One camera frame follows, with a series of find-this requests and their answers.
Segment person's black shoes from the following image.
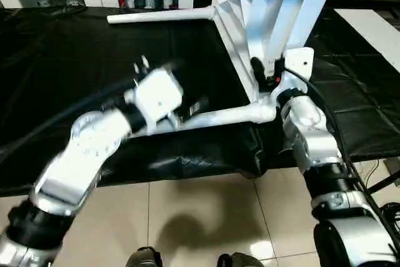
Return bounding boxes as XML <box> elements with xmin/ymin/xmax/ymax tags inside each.
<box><xmin>216</xmin><ymin>251</ymin><xmax>264</xmax><ymax>267</ymax></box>
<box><xmin>125</xmin><ymin>247</ymin><xmax>163</xmax><ymax>267</ymax></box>

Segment white flat board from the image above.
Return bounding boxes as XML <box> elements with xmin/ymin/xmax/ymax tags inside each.
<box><xmin>334</xmin><ymin>8</ymin><xmax>400</xmax><ymax>73</ymax></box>

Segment black coiled cable bundle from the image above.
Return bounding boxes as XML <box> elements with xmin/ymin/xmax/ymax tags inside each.
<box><xmin>379</xmin><ymin>203</ymin><xmax>400</xmax><ymax>233</ymax></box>

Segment black plastic mat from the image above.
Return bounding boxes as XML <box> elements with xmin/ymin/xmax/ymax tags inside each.
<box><xmin>0</xmin><ymin>4</ymin><xmax>400</xmax><ymax>196</ymax></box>

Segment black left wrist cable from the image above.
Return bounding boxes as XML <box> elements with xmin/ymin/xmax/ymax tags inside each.
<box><xmin>0</xmin><ymin>78</ymin><xmax>139</xmax><ymax>155</ymax></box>

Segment black metal table leg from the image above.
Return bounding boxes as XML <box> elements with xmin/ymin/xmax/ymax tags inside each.
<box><xmin>367</xmin><ymin>168</ymin><xmax>400</xmax><ymax>194</ymax></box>

